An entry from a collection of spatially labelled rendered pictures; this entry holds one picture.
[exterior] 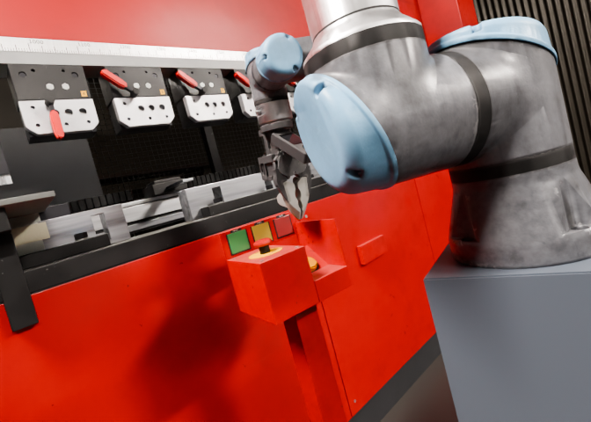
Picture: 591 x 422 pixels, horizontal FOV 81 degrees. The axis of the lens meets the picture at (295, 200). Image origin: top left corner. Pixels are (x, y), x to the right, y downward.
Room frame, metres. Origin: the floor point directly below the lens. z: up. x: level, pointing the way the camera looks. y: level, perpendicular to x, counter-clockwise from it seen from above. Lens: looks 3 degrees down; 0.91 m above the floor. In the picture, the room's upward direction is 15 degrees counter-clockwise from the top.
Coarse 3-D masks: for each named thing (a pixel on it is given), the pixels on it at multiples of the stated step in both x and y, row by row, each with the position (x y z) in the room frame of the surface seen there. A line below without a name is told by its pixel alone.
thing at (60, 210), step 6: (60, 204) 0.83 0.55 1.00; (66, 204) 0.83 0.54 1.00; (48, 210) 0.81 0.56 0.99; (54, 210) 0.82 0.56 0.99; (60, 210) 0.82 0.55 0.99; (66, 210) 0.83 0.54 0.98; (42, 216) 0.80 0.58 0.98; (48, 216) 0.81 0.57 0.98; (54, 216) 0.81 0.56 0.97; (60, 216) 0.82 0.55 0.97
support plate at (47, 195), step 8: (48, 192) 0.60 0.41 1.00; (0, 200) 0.55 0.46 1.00; (8, 200) 0.56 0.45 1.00; (16, 200) 0.57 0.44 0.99; (24, 200) 0.57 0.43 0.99; (32, 200) 0.59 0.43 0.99; (40, 200) 0.61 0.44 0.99; (48, 200) 0.64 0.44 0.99; (8, 208) 0.60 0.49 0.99; (16, 208) 0.63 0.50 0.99; (24, 208) 0.66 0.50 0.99; (32, 208) 0.69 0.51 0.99; (40, 208) 0.73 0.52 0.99; (8, 216) 0.72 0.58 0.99; (16, 216) 0.75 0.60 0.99
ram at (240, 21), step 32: (0, 0) 0.81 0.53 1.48; (32, 0) 0.84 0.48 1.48; (64, 0) 0.89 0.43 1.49; (96, 0) 0.94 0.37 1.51; (128, 0) 0.99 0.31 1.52; (160, 0) 1.05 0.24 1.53; (192, 0) 1.12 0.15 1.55; (224, 0) 1.20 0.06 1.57; (256, 0) 1.29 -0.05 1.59; (288, 0) 1.40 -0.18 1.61; (416, 0) 2.10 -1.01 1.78; (0, 32) 0.79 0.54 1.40; (32, 32) 0.83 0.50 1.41; (64, 32) 0.88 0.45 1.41; (96, 32) 0.92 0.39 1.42; (128, 32) 0.98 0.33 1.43; (160, 32) 1.04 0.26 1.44; (192, 32) 1.10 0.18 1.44; (224, 32) 1.18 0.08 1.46; (256, 32) 1.27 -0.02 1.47; (288, 32) 1.37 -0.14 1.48; (0, 64) 0.79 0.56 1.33; (64, 64) 0.86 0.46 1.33; (96, 64) 0.91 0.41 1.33; (128, 64) 0.96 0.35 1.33; (160, 64) 1.02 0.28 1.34; (192, 64) 1.08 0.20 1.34; (224, 64) 1.16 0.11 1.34
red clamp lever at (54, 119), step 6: (48, 96) 0.79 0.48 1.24; (48, 102) 0.79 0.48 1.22; (54, 102) 0.80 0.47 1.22; (54, 108) 0.80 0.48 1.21; (54, 114) 0.79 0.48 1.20; (54, 120) 0.79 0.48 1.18; (60, 120) 0.80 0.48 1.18; (54, 126) 0.79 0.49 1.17; (60, 126) 0.80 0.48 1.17; (54, 132) 0.80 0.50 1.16; (60, 132) 0.80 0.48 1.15; (60, 138) 0.80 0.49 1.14
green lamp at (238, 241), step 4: (236, 232) 0.77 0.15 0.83; (240, 232) 0.77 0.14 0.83; (244, 232) 0.78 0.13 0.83; (228, 236) 0.76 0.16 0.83; (232, 236) 0.76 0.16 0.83; (236, 236) 0.77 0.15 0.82; (240, 236) 0.77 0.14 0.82; (244, 236) 0.78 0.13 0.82; (232, 240) 0.76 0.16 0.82; (236, 240) 0.76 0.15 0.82; (240, 240) 0.77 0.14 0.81; (244, 240) 0.78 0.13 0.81; (232, 244) 0.76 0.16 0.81; (236, 244) 0.76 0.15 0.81; (240, 244) 0.77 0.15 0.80; (244, 244) 0.77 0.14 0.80; (248, 244) 0.78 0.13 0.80; (232, 248) 0.76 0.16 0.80; (236, 248) 0.76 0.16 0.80; (240, 248) 0.77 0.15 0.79; (244, 248) 0.77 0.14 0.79; (248, 248) 0.78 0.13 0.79; (232, 252) 0.76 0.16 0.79; (236, 252) 0.76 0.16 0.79
